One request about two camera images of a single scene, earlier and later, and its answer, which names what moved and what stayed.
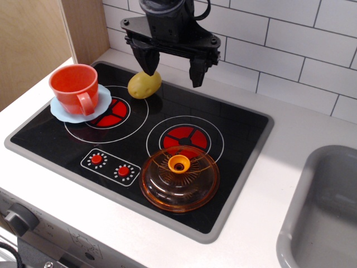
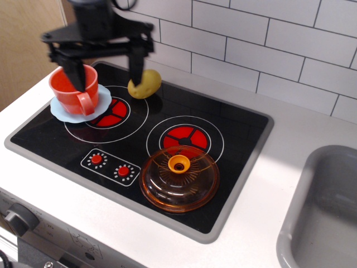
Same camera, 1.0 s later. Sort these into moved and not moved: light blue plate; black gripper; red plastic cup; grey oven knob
Moved: black gripper
Not moved: light blue plate; grey oven knob; red plastic cup
